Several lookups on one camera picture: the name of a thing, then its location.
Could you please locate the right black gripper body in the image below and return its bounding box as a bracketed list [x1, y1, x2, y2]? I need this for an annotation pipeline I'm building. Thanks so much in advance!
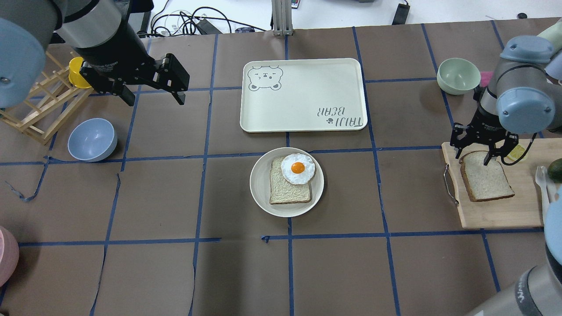
[468, 108, 506, 150]

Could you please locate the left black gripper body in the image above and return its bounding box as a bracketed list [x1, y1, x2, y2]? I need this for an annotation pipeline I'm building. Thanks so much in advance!
[76, 23, 156, 86]

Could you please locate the bread slice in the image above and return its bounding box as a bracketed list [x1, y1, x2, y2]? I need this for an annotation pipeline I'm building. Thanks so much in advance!
[458, 151, 515, 202]
[269, 157, 312, 205]

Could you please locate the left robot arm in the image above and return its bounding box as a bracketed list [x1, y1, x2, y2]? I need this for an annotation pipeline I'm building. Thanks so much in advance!
[0, 0, 190, 108]

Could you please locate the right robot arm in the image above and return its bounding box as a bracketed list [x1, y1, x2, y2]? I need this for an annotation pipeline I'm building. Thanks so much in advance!
[450, 22, 562, 316]

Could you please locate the cream round plate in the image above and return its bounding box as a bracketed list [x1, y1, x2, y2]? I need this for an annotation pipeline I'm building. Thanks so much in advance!
[249, 147, 324, 218]

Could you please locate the bread slice on plate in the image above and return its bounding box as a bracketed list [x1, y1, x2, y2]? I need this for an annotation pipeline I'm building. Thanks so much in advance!
[269, 157, 312, 205]

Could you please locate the lemon slice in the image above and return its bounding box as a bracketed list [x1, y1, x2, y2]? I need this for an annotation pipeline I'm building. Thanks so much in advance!
[506, 144, 527, 163]

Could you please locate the yellow cup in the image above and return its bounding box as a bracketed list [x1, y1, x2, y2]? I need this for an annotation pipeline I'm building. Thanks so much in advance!
[68, 57, 92, 89]

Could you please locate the wooden rack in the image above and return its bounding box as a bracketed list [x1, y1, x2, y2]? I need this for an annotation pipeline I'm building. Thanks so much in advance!
[0, 52, 93, 145]

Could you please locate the pink cloth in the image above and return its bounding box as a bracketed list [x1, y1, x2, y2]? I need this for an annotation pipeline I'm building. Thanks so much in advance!
[479, 71, 494, 87]

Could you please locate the green avocado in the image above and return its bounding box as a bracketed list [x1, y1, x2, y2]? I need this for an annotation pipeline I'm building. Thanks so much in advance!
[547, 158, 562, 183]

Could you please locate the blue bowl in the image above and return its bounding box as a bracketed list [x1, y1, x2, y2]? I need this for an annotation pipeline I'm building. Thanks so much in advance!
[68, 118, 118, 162]

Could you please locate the green bowl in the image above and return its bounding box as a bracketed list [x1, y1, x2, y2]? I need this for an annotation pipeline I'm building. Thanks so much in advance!
[437, 58, 481, 95]

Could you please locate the wooden cutting board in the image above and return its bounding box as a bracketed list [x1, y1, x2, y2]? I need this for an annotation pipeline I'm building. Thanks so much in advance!
[441, 138, 562, 229]

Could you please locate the black power adapter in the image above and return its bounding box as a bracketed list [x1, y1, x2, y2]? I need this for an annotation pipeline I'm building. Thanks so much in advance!
[392, 2, 410, 25]

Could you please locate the cream bear serving tray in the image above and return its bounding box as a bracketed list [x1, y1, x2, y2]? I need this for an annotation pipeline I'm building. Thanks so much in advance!
[239, 58, 367, 133]

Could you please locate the fried egg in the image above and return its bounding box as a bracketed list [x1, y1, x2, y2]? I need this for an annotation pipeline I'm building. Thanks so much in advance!
[280, 153, 317, 185]

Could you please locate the pink bowl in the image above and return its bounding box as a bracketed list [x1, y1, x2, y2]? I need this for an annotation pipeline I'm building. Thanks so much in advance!
[0, 226, 19, 286]

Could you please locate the black cable bundle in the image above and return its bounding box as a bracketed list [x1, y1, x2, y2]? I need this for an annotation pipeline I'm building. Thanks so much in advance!
[138, 0, 267, 38]

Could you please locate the aluminium frame post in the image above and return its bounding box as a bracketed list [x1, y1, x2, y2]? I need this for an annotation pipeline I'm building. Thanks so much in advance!
[271, 0, 294, 36]

